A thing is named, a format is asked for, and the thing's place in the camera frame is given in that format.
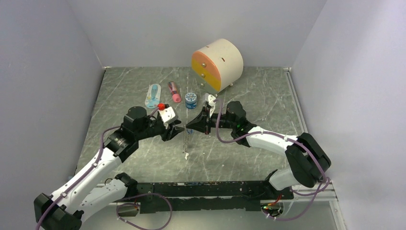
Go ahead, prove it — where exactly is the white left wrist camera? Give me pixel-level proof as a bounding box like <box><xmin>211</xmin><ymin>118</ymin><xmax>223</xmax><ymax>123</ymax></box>
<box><xmin>158</xmin><ymin>103</ymin><xmax>178</xmax><ymax>128</ymax></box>

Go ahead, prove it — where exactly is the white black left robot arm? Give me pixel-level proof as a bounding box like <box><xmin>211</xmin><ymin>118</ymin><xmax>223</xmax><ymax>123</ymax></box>
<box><xmin>34</xmin><ymin>103</ymin><xmax>184</xmax><ymax>230</ymax></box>

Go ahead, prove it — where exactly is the light blue oval case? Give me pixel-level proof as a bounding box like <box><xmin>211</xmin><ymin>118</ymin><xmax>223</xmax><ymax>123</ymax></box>
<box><xmin>145</xmin><ymin>84</ymin><xmax>161</xmax><ymax>109</ymax></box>

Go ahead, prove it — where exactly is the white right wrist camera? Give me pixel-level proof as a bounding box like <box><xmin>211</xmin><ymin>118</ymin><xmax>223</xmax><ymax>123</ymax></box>
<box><xmin>204</xmin><ymin>93</ymin><xmax>216</xmax><ymax>108</ymax></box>

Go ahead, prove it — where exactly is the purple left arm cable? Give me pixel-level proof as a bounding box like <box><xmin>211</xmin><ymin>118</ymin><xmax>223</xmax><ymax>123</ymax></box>
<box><xmin>35</xmin><ymin>106</ymin><xmax>162</xmax><ymax>230</ymax></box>

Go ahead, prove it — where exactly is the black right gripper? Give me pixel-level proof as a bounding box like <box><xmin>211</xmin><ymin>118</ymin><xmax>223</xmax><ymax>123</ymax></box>
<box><xmin>186</xmin><ymin>107</ymin><xmax>236</xmax><ymax>135</ymax></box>

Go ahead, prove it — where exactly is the pink marker tube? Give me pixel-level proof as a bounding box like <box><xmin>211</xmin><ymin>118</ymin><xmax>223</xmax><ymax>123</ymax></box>
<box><xmin>168</xmin><ymin>81</ymin><xmax>181</xmax><ymax>103</ymax></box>

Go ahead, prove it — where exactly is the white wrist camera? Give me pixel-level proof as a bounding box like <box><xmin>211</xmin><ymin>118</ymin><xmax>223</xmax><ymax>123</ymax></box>
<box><xmin>204</xmin><ymin>93</ymin><xmax>216</xmax><ymax>108</ymax></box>
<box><xmin>158</xmin><ymin>103</ymin><xmax>178</xmax><ymax>128</ymax></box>

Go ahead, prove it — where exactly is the blue round tin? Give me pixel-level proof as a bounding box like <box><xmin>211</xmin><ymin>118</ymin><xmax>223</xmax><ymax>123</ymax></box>
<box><xmin>185</xmin><ymin>92</ymin><xmax>197</xmax><ymax>109</ymax></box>

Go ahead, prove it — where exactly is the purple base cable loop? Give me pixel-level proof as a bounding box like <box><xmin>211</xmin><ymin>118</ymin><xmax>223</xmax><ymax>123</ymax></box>
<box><xmin>116</xmin><ymin>193</ymin><xmax>172</xmax><ymax>230</ymax></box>

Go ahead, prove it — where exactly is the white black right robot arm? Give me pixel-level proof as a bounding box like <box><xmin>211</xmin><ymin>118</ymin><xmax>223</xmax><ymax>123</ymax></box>
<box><xmin>186</xmin><ymin>101</ymin><xmax>331</xmax><ymax>199</ymax></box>

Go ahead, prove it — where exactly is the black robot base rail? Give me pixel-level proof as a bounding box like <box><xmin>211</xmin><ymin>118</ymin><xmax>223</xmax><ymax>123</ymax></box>
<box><xmin>105</xmin><ymin>172</ymin><xmax>294</xmax><ymax>215</ymax></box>

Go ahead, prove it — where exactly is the beige round drawer cabinet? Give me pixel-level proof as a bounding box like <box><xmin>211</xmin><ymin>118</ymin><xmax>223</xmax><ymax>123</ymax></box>
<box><xmin>191</xmin><ymin>38</ymin><xmax>244</xmax><ymax>95</ymax></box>

